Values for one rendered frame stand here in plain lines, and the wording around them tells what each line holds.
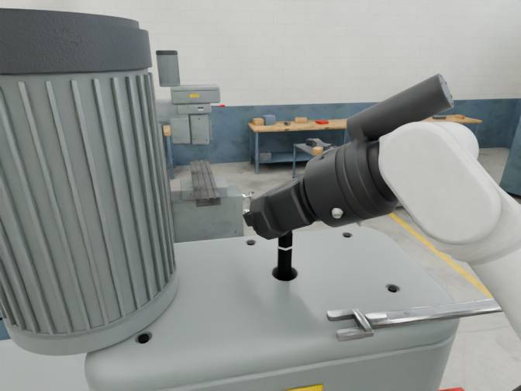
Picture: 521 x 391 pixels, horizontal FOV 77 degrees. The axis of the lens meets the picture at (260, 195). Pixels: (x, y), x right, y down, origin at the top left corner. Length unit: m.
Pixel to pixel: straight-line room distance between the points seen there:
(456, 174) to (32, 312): 0.40
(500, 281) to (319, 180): 0.18
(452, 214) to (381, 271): 0.24
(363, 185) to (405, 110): 0.08
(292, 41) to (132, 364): 6.94
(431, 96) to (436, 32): 8.21
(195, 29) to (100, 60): 6.59
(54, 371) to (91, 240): 0.30
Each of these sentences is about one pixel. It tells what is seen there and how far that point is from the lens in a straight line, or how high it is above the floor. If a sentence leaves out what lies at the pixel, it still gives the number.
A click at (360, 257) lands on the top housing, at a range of 0.54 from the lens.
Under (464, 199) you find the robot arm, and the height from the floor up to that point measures 2.08.
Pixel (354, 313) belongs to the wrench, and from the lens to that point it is 0.43.
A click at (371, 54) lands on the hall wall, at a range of 7.79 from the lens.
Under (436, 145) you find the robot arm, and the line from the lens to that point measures 0.30.
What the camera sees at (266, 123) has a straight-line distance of 6.59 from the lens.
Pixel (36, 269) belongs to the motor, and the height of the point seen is 2.00.
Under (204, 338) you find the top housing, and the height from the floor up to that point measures 1.89.
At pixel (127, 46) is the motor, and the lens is 0.34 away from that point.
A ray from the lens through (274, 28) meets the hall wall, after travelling 7.07.
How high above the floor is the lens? 2.18
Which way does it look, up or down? 23 degrees down
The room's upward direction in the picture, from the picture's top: straight up
